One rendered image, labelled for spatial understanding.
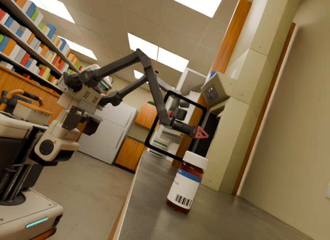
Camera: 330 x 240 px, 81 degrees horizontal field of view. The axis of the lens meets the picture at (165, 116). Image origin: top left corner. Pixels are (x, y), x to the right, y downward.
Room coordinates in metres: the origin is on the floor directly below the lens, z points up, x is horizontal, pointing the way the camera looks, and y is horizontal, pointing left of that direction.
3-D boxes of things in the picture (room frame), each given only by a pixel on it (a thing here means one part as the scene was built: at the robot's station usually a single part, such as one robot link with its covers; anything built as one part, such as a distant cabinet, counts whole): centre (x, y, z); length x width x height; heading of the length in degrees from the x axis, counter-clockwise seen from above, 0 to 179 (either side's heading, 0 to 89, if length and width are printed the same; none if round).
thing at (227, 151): (1.14, -0.39, 1.32); 0.32 x 0.25 x 0.77; 2
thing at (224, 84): (1.13, -0.21, 1.46); 0.32 x 0.11 x 0.10; 2
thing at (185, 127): (1.12, -0.15, 1.18); 0.10 x 0.07 x 0.07; 2
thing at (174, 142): (1.26, -0.10, 1.19); 0.30 x 0.01 x 0.40; 99
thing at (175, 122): (1.12, -0.09, 1.18); 0.07 x 0.06 x 0.07; 92
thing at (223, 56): (1.37, -0.42, 1.64); 0.49 x 0.03 x 1.40; 92
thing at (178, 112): (1.12, -0.05, 1.21); 0.12 x 0.09 x 0.11; 80
